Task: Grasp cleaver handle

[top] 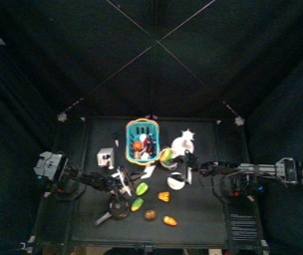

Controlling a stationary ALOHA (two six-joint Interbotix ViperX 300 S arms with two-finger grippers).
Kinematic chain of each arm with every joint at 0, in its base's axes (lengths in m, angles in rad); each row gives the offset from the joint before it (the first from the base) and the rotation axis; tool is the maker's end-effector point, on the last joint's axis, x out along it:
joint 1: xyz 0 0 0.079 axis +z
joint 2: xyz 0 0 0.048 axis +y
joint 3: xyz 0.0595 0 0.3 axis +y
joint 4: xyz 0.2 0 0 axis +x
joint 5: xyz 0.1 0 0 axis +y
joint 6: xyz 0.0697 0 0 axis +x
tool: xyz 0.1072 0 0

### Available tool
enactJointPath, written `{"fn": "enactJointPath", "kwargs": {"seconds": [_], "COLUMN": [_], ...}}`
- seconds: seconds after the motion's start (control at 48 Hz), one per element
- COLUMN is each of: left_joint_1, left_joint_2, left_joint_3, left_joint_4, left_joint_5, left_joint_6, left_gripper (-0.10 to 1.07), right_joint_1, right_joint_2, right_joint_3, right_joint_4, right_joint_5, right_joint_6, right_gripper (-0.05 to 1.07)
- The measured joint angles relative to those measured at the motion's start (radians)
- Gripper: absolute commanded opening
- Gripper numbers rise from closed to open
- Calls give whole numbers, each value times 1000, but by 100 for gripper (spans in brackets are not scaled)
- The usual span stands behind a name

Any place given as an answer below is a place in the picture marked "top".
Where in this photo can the small black toy knife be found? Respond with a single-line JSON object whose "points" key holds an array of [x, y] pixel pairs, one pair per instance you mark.
{"points": [[115, 138]]}

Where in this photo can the green yellow toy vegetable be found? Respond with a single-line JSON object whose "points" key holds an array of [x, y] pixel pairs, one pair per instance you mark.
{"points": [[137, 204]]}

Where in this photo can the white star-shaped toy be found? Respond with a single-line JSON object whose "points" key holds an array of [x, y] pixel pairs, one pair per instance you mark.
{"points": [[184, 143]]}

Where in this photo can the red toy bottle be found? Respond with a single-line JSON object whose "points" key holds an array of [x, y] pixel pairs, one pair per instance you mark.
{"points": [[149, 143]]}

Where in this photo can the orange toy carrot piece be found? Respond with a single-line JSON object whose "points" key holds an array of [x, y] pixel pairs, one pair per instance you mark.
{"points": [[170, 220]]}

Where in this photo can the teal basket with orange rim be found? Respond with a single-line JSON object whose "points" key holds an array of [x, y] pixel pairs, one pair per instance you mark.
{"points": [[142, 129]]}

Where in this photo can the yellow green toy corn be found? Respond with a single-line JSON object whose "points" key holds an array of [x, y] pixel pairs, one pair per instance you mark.
{"points": [[166, 156]]}

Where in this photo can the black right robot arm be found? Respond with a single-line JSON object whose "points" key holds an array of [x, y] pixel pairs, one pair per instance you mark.
{"points": [[256, 172]]}

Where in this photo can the orange toy fruit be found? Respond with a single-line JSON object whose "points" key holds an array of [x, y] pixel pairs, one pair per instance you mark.
{"points": [[138, 146]]}

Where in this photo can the orange toy pepper piece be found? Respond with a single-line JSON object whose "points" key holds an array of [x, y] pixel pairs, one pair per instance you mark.
{"points": [[163, 196]]}

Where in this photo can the black toy frying pan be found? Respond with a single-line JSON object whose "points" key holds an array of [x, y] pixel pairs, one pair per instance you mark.
{"points": [[117, 208]]}

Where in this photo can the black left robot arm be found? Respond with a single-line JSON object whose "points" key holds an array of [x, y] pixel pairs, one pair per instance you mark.
{"points": [[77, 176]]}

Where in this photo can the white toy cleaver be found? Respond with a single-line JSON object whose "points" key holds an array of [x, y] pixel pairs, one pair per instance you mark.
{"points": [[149, 171]]}

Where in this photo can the green toy pepper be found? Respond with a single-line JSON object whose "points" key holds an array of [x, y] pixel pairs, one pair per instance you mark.
{"points": [[142, 189]]}

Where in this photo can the brown toy potato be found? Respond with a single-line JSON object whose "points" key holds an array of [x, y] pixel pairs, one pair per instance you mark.
{"points": [[150, 214]]}

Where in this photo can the white printed label sticker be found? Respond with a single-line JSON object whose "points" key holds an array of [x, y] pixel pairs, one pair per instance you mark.
{"points": [[242, 225]]}

